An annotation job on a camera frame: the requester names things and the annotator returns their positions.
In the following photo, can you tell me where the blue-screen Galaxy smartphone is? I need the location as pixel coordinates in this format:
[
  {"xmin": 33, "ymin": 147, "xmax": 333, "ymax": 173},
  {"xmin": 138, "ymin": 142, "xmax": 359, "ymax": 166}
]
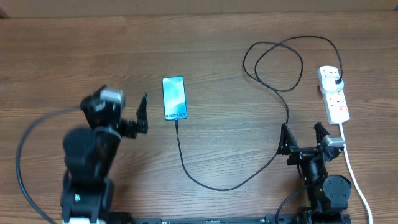
[{"xmin": 162, "ymin": 76, "xmax": 188, "ymax": 121}]

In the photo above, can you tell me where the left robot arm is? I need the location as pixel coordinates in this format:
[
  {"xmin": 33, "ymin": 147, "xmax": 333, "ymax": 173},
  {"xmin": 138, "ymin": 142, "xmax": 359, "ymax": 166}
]
[{"xmin": 60, "ymin": 93, "xmax": 148, "ymax": 223}]

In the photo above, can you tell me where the white charger plug adapter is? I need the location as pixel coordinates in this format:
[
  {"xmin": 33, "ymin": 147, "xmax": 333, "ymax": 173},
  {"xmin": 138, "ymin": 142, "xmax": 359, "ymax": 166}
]
[{"xmin": 320, "ymin": 77, "xmax": 345, "ymax": 94}]

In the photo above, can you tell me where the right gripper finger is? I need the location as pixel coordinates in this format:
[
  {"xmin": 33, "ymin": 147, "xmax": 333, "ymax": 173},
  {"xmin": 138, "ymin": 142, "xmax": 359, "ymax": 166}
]
[
  {"xmin": 277, "ymin": 123, "xmax": 299, "ymax": 155},
  {"xmin": 314, "ymin": 122, "xmax": 330, "ymax": 145}
]

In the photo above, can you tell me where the black charging cable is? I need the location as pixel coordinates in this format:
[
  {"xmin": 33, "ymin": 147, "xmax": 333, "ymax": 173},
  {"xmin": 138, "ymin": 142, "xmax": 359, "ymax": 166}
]
[{"xmin": 174, "ymin": 35, "xmax": 343, "ymax": 192}]

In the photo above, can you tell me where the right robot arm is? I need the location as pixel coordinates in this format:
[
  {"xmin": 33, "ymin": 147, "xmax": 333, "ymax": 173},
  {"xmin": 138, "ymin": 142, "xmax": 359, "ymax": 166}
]
[{"xmin": 275, "ymin": 123, "xmax": 352, "ymax": 223}]

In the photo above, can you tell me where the white power strip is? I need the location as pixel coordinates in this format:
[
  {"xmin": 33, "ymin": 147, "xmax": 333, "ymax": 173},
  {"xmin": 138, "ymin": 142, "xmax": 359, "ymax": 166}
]
[{"xmin": 317, "ymin": 65, "xmax": 350, "ymax": 124}]

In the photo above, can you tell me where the white power strip cord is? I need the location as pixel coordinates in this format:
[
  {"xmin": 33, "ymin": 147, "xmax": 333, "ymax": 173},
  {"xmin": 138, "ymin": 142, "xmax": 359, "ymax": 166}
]
[{"xmin": 338, "ymin": 123, "xmax": 374, "ymax": 224}]

